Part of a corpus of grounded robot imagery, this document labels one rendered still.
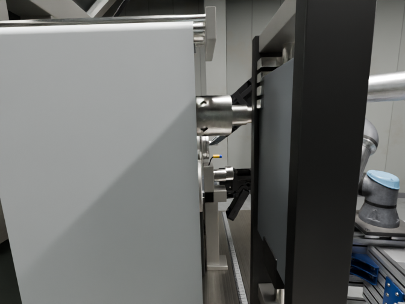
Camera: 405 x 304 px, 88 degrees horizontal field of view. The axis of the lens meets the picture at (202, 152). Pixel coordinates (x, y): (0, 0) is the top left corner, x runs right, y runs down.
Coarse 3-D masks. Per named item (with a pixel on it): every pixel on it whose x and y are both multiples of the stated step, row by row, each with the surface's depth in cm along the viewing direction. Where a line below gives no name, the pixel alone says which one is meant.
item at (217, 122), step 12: (204, 96) 32; (216, 96) 32; (228, 96) 32; (204, 108) 30; (216, 108) 30; (228, 108) 30; (204, 120) 31; (216, 120) 31; (228, 120) 31; (204, 132) 32; (216, 132) 32; (228, 132) 32
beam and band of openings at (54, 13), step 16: (0, 0) 36; (16, 0) 42; (32, 0) 43; (48, 0) 47; (64, 0) 53; (0, 16) 36; (16, 16) 47; (32, 16) 48; (48, 16) 48; (64, 16) 53; (80, 16) 60
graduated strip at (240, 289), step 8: (224, 216) 91; (224, 224) 84; (232, 240) 74; (232, 248) 69; (232, 256) 65; (232, 264) 62; (240, 272) 59; (240, 280) 56; (240, 288) 53; (240, 296) 51
